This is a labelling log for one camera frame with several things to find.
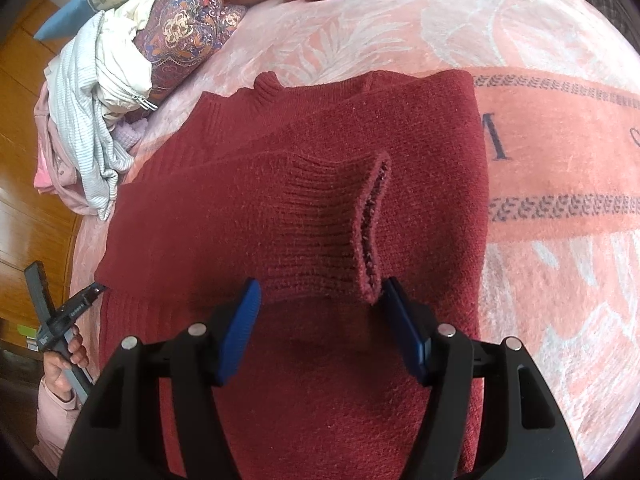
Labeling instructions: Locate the dark red knit sweater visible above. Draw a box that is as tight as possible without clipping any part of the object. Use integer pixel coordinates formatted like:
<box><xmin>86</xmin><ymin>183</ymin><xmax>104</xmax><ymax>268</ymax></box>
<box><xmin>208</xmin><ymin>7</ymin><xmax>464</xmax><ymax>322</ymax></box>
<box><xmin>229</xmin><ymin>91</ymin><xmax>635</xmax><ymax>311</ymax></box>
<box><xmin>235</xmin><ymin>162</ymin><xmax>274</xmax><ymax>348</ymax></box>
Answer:
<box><xmin>96</xmin><ymin>70</ymin><xmax>488</xmax><ymax>479</ymax></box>

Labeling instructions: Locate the pink sleeved left forearm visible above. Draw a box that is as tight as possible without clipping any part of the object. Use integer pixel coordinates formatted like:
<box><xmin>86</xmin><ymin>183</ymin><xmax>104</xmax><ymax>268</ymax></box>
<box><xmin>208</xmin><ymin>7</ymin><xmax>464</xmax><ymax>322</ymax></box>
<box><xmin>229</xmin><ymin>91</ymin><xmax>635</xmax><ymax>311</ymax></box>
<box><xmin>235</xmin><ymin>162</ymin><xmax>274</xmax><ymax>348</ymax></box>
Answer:
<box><xmin>32</xmin><ymin>379</ymin><xmax>82</xmax><ymax>476</ymax></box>

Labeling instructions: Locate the person's left hand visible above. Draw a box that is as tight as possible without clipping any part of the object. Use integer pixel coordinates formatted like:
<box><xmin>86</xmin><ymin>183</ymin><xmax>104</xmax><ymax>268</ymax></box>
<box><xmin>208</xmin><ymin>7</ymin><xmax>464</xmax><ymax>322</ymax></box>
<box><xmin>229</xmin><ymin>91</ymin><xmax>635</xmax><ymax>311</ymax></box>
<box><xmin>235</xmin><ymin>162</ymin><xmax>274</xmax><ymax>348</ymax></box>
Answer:
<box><xmin>43</xmin><ymin>325</ymin><xmax>89</xmax><ymax>402</ymax></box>

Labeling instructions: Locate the pink garment pile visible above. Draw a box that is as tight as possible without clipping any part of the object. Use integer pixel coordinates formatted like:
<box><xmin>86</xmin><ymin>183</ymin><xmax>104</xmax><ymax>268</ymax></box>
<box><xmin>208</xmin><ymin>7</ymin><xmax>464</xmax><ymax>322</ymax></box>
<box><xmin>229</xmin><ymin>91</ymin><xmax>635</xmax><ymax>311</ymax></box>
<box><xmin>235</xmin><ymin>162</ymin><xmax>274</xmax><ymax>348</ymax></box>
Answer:
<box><xmin>34</xmin><ymin>82</ymin><xmax>98</xmax><ymax>216</ymax></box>

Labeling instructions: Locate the white striped knit garment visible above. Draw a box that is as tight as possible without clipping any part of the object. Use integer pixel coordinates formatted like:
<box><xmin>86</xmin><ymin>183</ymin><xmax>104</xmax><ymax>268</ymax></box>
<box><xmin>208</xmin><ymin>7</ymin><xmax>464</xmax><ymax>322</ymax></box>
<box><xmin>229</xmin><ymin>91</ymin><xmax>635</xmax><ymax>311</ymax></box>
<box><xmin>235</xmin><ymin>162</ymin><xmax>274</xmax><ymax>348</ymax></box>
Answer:
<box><xmin>44</xmin><ymin>12</ymin><xmax>134</xmax><ymax>221</ymax></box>

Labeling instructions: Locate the cream zippered garment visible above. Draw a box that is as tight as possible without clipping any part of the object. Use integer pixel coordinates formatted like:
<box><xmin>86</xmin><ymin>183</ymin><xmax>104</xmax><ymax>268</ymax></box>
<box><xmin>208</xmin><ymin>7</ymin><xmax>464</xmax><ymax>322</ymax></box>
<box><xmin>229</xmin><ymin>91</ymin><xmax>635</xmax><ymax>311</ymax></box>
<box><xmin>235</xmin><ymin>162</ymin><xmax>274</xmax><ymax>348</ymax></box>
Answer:
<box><xmin>96</xmin><ymin>0</ymin><xmax>157</xmax><ymax>120</ymax></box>

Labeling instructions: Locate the purple paisley pillow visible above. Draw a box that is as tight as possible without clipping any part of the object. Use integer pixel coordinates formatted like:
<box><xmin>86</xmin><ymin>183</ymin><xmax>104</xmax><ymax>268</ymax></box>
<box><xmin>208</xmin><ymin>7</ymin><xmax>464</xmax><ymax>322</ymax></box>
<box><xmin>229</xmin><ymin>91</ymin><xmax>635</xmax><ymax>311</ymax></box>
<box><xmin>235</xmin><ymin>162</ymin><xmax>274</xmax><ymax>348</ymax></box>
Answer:
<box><xmin>134</xmin><ymin>0</ymin><xmax>246</xmax><ymax>105</ymax></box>

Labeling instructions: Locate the pink floral bed blanket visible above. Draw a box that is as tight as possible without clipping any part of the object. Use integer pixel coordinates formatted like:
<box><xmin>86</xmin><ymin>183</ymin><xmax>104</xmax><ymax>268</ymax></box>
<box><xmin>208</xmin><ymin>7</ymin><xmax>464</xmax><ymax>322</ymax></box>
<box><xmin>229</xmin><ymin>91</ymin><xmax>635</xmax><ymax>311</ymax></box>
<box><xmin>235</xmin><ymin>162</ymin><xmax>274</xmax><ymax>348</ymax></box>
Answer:
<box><xmin>69</xmin><ymin>0</ymin><xmax>640</xmax><ymax>478</ymax></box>

